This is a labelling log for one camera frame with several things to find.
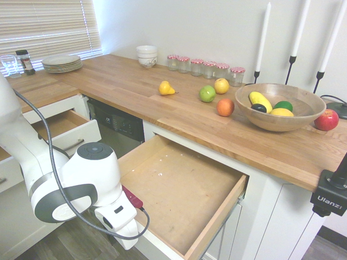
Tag stainless steel dishwasher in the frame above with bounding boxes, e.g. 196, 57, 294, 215
87, 97, 146, 158

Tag white window blinds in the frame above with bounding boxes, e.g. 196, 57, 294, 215
0, 0, 104, 73

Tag glass jar red checked lid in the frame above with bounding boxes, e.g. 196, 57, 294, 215
215, 63, 230, 82
166, 54, 179, 72
203, 61, 217, 80
190, 58, 204, 77
177, 56, 191, 74
229, 66, 246, 87

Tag red apple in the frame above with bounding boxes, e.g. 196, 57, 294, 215
314, 108, 340, 132

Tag red handled object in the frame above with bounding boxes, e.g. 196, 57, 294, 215
121, 185, 144, 209

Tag green lime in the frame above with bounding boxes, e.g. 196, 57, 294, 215
273, 100, 294, 112

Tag black round stand base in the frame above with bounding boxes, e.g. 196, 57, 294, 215
329, 101, 347, 120

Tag orange fruit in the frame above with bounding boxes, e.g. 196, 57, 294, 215
216, 97, 235, 118

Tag large white wooden drawer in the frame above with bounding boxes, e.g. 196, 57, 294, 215
116, 134, 249, 260

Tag black Ulanzi camera clamp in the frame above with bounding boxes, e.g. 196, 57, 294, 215
310, 169, 347, 217

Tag large wooden bowl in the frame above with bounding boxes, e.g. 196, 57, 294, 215
234, 83, 327, 133

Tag stack of grey plates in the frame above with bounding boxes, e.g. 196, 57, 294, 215
41, 54, 83, 74

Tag yellow apple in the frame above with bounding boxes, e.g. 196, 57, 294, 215
214, 77, 230, 95

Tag white corner cabinet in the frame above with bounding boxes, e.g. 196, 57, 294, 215
0, 92, 90, 260

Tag clear drinking glass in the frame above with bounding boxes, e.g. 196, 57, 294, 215
0, 55, 19, 79

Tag spice jar black lid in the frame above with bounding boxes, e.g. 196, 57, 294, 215
15, 49, 36, 76

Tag yellow pear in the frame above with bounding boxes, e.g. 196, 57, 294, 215
158, 80, 177, 96

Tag thin black cable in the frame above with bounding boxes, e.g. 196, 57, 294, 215
319, 94, 347, 105

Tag plain white bowl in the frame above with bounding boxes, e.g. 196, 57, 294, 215
135, 45, 159, 57

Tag green apple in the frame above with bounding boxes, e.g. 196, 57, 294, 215
198, 85, 217, 103

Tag small white wooden drawer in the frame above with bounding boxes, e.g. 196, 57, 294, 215
34, 108, 102, 159

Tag tall white candle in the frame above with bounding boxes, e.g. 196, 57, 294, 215
291, 0, 312, 57
319, 0, 347, 73
255, 2, 272, 73

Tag yellow banana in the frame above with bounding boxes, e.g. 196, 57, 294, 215
248, 91, 273, 114

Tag white bowl with pattern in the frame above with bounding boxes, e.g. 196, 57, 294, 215
137, 54, 158, 68

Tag yellow lemon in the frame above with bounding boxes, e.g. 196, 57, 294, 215
270, 107, 295, 118

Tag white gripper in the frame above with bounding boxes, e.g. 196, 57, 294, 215
94, 199, 142, 250

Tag black stand pole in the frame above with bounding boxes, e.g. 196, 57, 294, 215
329, 151, 347, 189

